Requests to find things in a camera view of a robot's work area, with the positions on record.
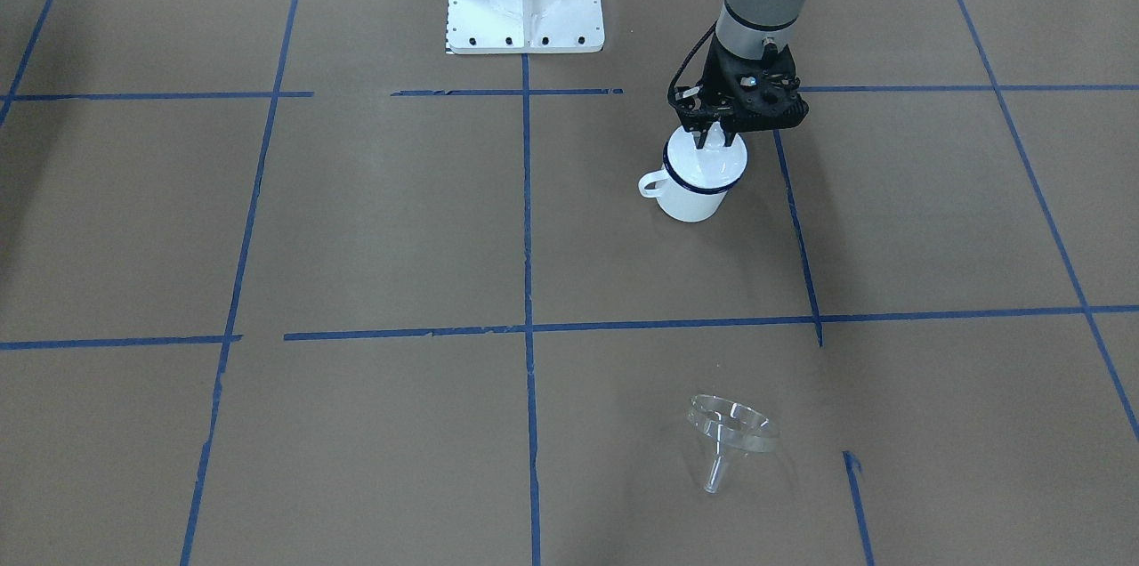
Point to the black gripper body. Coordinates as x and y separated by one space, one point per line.
717 70

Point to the blue tape line lengthwise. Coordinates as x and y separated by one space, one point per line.
528 324
796 228

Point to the white enamel mug blue rim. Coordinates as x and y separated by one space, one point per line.
676 200

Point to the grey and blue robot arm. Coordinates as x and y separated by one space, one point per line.
748 82

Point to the clear plastic funnel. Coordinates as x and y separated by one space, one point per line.
735 430

